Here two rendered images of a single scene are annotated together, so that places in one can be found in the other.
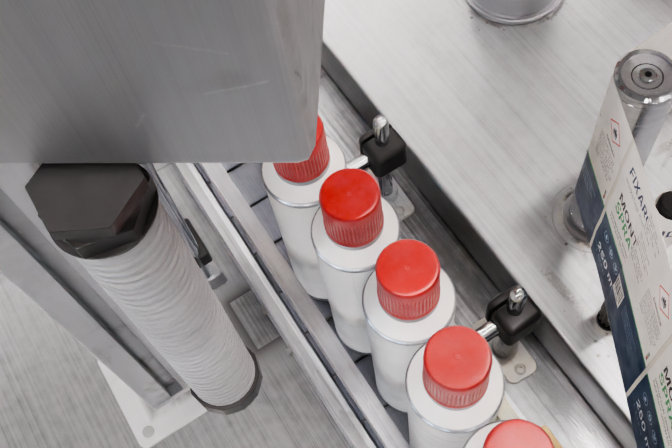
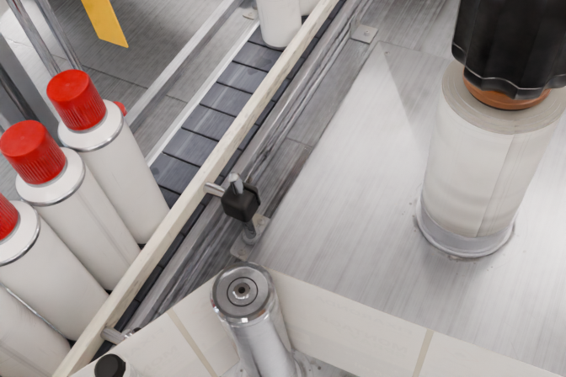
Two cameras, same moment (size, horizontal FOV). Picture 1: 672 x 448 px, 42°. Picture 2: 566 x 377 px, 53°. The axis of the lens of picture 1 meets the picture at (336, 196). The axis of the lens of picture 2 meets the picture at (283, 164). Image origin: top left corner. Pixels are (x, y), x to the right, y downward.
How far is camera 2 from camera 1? 41 cm
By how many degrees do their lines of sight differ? 31
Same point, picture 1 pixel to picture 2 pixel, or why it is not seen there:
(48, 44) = not seen: outside the picture
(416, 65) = (342, 190)
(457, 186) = not seen: hidden behind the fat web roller
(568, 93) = (384, 306)
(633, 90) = (221, 286)
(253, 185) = (190, 150)
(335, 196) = (16, 131)
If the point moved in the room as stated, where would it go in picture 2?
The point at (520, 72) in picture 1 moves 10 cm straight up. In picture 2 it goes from (381, 262) to (387, 206)
